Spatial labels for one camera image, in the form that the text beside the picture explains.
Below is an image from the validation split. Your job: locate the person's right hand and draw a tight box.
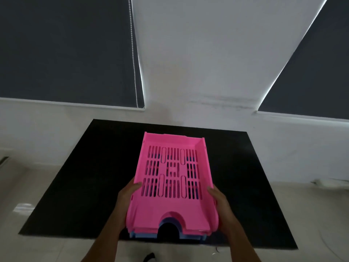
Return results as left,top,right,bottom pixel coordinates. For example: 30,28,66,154
207,185,238,238

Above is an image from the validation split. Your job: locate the person's left hand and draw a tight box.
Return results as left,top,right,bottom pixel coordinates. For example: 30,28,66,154
110,178,143,233

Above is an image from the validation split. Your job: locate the pink plastic paper tray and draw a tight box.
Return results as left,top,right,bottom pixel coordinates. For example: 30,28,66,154
125,131,220,235

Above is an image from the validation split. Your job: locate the person's right forearm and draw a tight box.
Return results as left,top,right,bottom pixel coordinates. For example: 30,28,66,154
225,226,264,262

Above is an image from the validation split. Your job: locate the person's left forearm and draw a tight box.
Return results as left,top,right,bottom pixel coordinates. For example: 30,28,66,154
77,215,126,262

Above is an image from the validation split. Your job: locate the black rectangular floor mat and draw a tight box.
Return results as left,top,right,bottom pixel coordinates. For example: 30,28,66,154
18,119,299,250

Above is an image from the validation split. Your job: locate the blue plastic paper tray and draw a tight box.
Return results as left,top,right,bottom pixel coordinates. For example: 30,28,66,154
129,218,212,241

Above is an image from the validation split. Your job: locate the dark roller blind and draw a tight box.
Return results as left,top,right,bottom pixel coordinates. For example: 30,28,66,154
0,0,145,109
257,0,349,120

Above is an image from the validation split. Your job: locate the white bead chain cord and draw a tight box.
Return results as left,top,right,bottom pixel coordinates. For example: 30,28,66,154
128,0,139,108

